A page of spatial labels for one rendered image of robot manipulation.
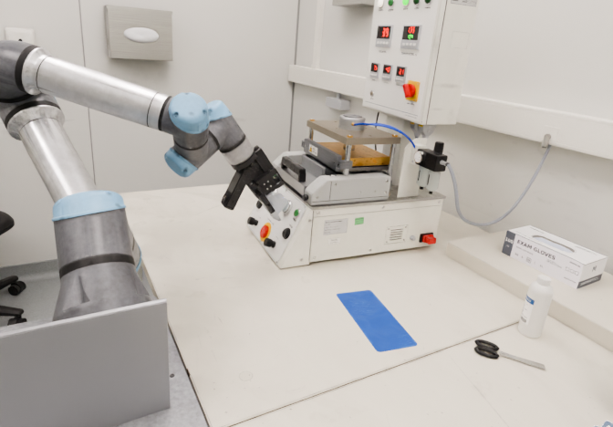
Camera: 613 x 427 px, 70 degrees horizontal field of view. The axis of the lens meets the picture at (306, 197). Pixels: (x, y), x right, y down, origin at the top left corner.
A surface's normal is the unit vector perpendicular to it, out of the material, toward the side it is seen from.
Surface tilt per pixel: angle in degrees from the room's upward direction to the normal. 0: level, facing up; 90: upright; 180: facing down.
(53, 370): 90
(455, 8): 90
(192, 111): 46
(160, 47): 90
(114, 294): 28
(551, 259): 90
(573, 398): 0
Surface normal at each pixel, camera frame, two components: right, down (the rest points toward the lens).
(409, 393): 0.07, -0.94
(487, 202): -0.87, 0.10
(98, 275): 0.26, -0.68
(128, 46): 0.48, 0.33
